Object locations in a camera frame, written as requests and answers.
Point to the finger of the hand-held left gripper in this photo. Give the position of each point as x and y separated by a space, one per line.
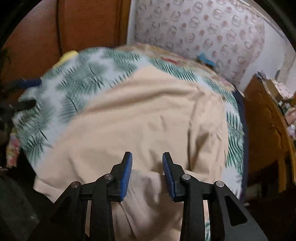
27 104
30 82

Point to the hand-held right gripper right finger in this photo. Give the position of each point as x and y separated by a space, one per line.
167 176

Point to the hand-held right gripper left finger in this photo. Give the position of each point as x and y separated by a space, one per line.
126 173

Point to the beige printed t-shirt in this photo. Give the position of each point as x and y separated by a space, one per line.
143 125

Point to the palm leaf print blanket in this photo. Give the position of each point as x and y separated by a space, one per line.
74 83

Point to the yellow object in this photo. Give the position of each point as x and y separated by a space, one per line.
67 58

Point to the wooden slatted wardrobe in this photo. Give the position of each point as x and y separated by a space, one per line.
69 25

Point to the navy bed sheet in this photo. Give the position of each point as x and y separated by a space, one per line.
244 139

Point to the wooden cabinet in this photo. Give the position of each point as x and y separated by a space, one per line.
263 129

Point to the small blue object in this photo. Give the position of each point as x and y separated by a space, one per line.
205 59

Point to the floral padded headboard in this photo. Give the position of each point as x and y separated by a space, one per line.
201 30

